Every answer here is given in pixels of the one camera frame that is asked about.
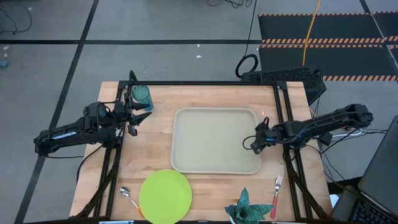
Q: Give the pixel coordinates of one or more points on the teal faceted plastic cup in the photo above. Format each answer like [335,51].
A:
[142,93]

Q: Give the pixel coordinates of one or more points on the black power adapter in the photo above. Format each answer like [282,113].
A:
[325,138]

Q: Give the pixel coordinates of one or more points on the black backlit keyboard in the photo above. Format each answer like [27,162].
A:
[370,214]

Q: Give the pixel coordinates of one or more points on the black hazard-striped floor mat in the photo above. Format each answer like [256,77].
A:
[326,59]
[311,28]
[388,25]

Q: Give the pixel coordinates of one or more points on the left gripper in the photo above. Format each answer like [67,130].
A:
[129,112]

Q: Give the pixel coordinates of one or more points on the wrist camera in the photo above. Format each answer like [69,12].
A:
[119,111]
[271,132]

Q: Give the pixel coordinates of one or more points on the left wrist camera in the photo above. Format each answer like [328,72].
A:
[119,111]

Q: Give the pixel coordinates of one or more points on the beige plastic tray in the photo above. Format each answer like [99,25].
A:
[214,140]

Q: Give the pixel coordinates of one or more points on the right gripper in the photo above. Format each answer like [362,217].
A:
[261,137]

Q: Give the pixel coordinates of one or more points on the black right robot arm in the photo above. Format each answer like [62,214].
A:
[329,119]

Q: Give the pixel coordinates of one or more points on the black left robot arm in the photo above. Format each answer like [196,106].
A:
[71,135]

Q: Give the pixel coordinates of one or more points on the grey laptop lid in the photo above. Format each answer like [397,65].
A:
[382,168]

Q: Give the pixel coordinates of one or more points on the black aluminium table frame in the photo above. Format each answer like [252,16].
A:
[199,83]

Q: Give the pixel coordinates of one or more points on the dark grey rounded object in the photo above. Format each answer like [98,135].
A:
[345,203]

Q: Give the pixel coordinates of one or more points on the teal cloth napkin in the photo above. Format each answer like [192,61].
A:
[245,211]

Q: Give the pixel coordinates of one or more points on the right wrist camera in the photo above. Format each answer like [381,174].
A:
[271,132]

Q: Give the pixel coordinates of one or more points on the lime green plate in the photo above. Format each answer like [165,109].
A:
[164,197]

